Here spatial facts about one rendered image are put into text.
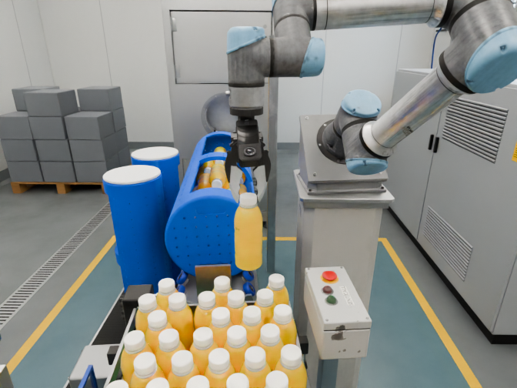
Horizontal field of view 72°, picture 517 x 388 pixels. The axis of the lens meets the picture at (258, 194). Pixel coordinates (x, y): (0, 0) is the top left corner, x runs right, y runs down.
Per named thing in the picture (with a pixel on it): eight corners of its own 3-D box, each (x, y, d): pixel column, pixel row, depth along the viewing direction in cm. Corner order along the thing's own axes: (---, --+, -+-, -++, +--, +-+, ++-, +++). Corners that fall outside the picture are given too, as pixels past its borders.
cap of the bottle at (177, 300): (189, 302, 83) (188, 295, 83) (178, 311, 80) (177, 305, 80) (177, 296, 85) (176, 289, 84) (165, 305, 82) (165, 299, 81)
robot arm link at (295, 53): (321, 15, 72) (268, 15, 71) (328, 58, 67) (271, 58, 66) (315, 45, 79) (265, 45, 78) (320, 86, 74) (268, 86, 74)
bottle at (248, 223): (250, 253, 91) (250, 194, 85) (268, 265, 87) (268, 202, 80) (229, 262, 87) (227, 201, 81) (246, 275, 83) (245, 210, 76)
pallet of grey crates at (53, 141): (133, 172, 505) (121, 85, 461) (111, 194, 431) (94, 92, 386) (50, 172, 507) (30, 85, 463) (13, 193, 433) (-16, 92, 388)
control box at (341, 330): (340, 297, 94) (343, 265, 91) (366, 358, 76) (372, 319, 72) (303, 299, 94) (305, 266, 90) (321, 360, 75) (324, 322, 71)
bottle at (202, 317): (195, 348, 91) (191, 295, 85) (221, 342, 93) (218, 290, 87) (198, 369, 85) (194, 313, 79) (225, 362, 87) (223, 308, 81)
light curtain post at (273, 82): (273, 269, 283) (278, 35, 219) (275, 273, 277) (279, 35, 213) (266, 269, 282) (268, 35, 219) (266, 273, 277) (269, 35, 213)
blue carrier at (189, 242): (249, 182, 192) (247, 129, 181) (262, 278, 111) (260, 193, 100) (196, 185, 190) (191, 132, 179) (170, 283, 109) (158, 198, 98)
